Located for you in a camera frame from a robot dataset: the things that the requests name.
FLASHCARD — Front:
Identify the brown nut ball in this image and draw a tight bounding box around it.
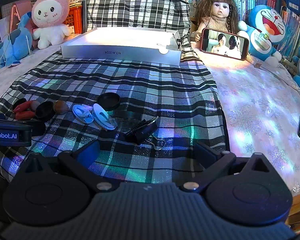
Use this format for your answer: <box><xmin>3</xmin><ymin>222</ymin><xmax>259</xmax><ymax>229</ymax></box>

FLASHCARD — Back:
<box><xmin>30</xmin><ymin>100</ymin><xmax>40</xmax><ymax>112</ymax></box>
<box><xmin>53</xmin><ymin>100</ymin><xmax>69</xmax><ymax>115</ymax></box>

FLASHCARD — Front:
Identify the black round lid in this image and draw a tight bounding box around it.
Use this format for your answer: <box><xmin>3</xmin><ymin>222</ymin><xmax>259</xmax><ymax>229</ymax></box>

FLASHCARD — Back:
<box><xmin>35</xmin><ymin>101</ymin><xmax>55</xmax><ymax>122</ymax></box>

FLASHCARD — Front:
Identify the white blue hair clip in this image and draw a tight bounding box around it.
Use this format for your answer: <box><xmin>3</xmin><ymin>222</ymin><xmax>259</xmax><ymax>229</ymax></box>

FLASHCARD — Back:
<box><xmin>91</xmin><ymin>103</ymin><xmax>117</xmax><ymax>131</ymax></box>
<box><xmin>72</xmin><ymin>105</ymin><xmax>94</xmax><ymax>124</ymax></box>

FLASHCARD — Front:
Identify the black round cap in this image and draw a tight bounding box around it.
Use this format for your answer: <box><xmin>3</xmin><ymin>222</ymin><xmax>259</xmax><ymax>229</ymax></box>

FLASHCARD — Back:
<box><xmin>97</xmin><ymin>92</ymin><xmax>121</xmax><ymax>112</ymax></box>

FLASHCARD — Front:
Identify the large black binder clip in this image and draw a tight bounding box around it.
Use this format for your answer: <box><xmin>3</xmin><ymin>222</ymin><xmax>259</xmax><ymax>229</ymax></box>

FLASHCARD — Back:
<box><xmin>125</xmin><ymin>116</ymin><xmax>166</xmax><ymax>151</ymax></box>

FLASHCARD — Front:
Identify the red chili pepper toy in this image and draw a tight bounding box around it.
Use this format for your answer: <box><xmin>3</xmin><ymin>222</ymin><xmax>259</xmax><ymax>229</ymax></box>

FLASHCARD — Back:
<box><xmin>13</xmin><ymin>100</ymin><xmax>33</xmax><ymax>113</ymax></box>

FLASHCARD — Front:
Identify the black white plaid cloth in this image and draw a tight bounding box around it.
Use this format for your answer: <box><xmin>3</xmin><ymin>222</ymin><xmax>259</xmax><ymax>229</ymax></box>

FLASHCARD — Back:
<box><xmin>0</xmin><ymin>0</ymin><xmax>230</xmax><ymax>183</ymax></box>

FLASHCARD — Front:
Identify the blue dinosaur plush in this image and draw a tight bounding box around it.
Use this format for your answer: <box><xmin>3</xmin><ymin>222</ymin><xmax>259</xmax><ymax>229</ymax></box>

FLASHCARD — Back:
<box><xmin>0</xmin><ymin>12</ymin><xmax>32</xmax><ymax>67</ymax></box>

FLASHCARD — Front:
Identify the red cased smartphone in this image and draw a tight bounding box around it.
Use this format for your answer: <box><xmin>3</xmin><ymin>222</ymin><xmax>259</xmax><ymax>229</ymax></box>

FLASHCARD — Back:
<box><xmin>200</xmin><ymin>28</ymin><xmax>249</xmax><ymax>61</ymax></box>

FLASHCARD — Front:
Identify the pink handbag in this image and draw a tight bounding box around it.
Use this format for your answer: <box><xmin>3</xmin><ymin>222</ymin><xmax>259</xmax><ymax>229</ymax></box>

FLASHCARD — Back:
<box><xmin>9</xmin><ymin>0</ymin><xmax>32</xmax><ymax>32</ymax></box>

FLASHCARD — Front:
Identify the pink white bunny plush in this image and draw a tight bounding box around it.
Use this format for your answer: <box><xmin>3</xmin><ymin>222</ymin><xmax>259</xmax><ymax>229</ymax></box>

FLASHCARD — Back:
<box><xmin>32</xmin><ymin>0</ymin><xmax>71</xmax><ymax>49</ymax></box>

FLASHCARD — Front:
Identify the white shallow cardboard box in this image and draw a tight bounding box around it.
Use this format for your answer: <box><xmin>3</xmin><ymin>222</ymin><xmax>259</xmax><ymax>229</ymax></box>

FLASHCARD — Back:
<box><xmin>61</xmin><ymin>27</ymin><xmax>181</xmax><ymax>66</ymax></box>

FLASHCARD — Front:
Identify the red plastic crate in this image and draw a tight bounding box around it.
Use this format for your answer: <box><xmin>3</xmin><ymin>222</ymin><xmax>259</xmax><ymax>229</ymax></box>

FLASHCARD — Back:
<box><xmin>63</xmin><ymin>5</ymin><xmax>83</xmax><ymax>34</ymax></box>

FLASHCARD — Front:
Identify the brown haired doll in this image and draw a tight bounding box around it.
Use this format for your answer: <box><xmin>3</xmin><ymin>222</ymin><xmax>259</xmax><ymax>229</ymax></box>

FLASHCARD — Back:
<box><xmin>190</xmin><ymin>0</ymin><xmax>239</xmax><ymax>42</ymax></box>

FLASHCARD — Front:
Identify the white charging cable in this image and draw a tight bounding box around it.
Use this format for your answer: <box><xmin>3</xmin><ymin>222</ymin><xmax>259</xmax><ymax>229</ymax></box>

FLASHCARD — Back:
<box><xmin>0</xmin><ymin>33</ymin><xmax>32</xmax><ymax>78</ymax></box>

